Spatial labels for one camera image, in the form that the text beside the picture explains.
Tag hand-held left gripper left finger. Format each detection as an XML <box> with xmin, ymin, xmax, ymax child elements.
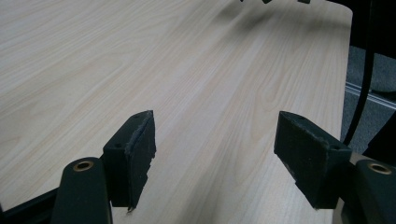
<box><xmin>102</xmin><ymin>109</ymin><xmax>157</xmax><ymax>213</ymax></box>

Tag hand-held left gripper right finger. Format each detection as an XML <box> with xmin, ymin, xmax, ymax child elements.
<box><xmin>274</xmin><ymin>110</ymin><xmax>353</xmax><ymax>210</ymax></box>

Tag aluminium floor rail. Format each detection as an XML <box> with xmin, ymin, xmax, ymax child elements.
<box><xmin>345</xmin><ymin>81</ymin><xmax>396</xmax><ymax>110</ymax></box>

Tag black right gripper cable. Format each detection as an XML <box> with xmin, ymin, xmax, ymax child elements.
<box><xmin>341</xmin><ymin>0</ymin><xmax>376</xmax><ymax>147</ymax></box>

